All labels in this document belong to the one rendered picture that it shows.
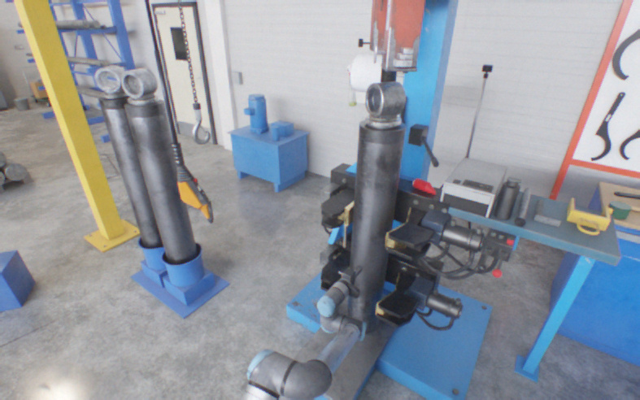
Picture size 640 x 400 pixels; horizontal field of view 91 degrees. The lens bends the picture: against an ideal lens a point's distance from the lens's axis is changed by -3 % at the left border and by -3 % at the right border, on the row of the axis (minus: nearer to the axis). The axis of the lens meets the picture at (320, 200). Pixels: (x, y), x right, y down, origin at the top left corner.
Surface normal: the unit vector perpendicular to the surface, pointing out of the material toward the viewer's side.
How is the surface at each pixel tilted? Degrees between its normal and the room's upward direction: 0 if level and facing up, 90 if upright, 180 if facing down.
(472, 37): 90
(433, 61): 90
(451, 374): 0
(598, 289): 90
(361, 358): 0
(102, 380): 0
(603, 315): 90
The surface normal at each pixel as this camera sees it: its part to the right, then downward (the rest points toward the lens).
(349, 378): 0.00, -0.87
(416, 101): -0.57, 0.40
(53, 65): 0.82, 0.29
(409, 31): 0.00, 0.49
